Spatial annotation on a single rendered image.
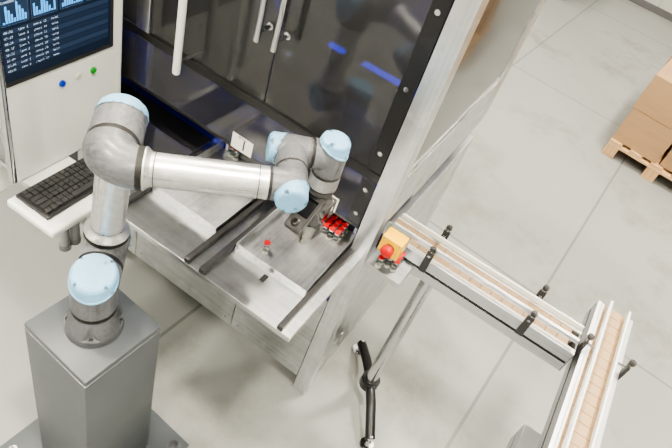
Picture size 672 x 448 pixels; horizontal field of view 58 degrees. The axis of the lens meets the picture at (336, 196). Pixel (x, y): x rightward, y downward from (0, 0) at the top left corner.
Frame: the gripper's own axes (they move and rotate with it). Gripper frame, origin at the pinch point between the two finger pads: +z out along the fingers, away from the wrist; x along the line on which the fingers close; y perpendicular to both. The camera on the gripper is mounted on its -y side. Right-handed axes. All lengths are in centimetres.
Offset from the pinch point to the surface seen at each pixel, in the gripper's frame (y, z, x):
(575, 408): 18, 13, -85
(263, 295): -5.9, 21.6, 3.2
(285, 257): 10.2, 21.4, 6.9
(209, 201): 11.4, 21.4, 38.7
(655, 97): 347, 54, -86
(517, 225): 208, 110, -52
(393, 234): 29.5, 6.5, -16.9
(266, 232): 14.2, 21.4, 17.4
